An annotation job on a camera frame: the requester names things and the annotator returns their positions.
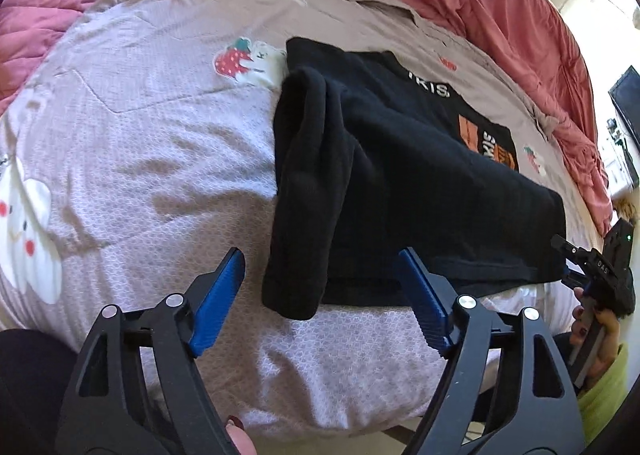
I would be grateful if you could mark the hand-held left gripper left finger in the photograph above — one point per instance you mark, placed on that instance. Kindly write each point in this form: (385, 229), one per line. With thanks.
(217, 302)

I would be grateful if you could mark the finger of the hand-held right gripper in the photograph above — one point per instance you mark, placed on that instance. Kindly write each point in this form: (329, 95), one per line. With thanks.
(570, 247)
(575, 279)

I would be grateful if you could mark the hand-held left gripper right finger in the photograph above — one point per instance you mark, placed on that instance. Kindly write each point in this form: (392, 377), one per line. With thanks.
(425, 305)

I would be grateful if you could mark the black sweater with orange cuffs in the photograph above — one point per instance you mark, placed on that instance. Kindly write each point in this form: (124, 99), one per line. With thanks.
(380, 175)

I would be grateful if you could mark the person's right forearm green sleeve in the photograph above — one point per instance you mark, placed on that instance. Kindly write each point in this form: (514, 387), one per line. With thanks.
(607, 400)

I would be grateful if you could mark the person's right hand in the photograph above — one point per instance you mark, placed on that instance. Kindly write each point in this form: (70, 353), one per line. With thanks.
(607, 335)

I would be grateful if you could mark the person's left hand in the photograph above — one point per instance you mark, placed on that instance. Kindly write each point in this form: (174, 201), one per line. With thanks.
(240, 437)

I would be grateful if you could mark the dark monitor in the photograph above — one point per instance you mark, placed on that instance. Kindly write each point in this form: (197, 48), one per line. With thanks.
(626, 105)

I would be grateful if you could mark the grey printed quilt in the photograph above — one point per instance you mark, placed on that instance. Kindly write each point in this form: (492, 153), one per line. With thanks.
(150, 160)

